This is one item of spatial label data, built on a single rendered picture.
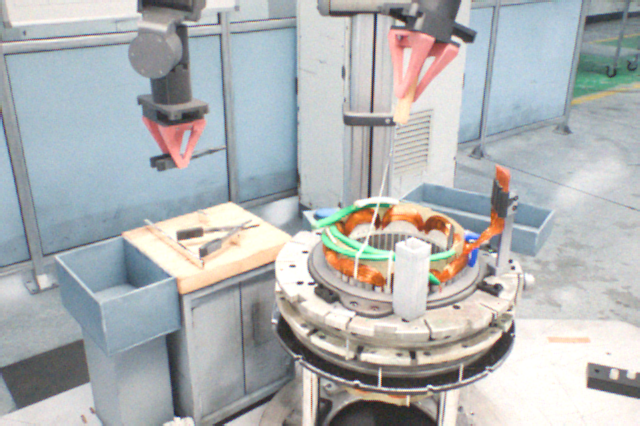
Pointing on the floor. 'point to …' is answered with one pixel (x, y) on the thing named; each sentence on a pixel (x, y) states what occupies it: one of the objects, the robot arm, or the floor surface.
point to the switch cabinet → (319, 154)
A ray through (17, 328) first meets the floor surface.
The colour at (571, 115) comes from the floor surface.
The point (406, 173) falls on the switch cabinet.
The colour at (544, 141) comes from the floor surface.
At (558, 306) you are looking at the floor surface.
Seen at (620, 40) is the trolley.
